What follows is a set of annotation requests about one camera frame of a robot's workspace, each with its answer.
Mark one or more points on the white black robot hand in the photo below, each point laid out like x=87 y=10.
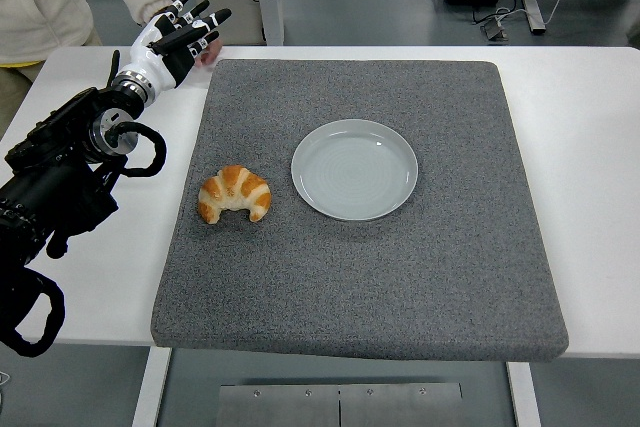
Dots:
x=155 y=54

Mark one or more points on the golden croissant bread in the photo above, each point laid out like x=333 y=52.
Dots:
x=235 y=187

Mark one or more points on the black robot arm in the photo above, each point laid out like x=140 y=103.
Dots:
x=50 y=187

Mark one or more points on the round grey plate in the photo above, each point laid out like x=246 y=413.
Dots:
x=355 y=172

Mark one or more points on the person's hand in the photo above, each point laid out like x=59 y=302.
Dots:
x=212 y=54

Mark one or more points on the grey speckled mat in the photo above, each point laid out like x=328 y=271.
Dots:
x=350 y=287

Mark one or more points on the white table leg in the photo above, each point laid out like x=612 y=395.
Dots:
x=150 y=392
x=524 y=397

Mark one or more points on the small grey floor device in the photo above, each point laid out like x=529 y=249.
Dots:
x=494 y=29

